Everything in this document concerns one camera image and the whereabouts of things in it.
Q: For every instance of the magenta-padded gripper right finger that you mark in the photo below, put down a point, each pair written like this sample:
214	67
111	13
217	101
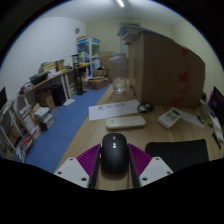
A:
154	170

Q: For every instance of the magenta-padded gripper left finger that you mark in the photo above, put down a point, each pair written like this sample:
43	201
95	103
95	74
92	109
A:
75	170

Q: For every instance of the black computer mouse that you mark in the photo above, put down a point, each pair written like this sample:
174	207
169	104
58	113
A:
115	155

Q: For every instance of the black mouse pad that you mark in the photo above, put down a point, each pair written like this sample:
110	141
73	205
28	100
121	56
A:
180	153

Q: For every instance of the white calculator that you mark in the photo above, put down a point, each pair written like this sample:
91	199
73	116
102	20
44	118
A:
169	118

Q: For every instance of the white remote control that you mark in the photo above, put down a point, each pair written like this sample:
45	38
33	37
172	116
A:
125	122

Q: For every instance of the plain white paper sheet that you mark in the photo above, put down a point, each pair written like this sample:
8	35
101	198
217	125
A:
191	118

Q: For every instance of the white printed paper sheet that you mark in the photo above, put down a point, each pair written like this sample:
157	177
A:
113	110

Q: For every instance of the open cardboard floor box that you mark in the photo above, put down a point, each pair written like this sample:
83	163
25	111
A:
97	82

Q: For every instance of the black computer monitor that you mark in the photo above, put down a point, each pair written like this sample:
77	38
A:
217	103

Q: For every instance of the black metal stand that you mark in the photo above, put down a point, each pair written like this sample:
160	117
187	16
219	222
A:
78	75

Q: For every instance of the large brown cardboard box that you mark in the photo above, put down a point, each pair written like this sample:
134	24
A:
166	73

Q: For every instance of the clear plastic jar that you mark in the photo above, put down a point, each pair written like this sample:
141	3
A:
119	73

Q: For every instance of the blue white glass cabinet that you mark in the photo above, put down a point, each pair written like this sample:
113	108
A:
88	53

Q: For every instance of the long ceiling light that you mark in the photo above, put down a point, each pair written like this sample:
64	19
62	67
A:
120	3

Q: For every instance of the round wall clock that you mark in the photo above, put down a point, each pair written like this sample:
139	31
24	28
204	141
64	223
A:
77	30

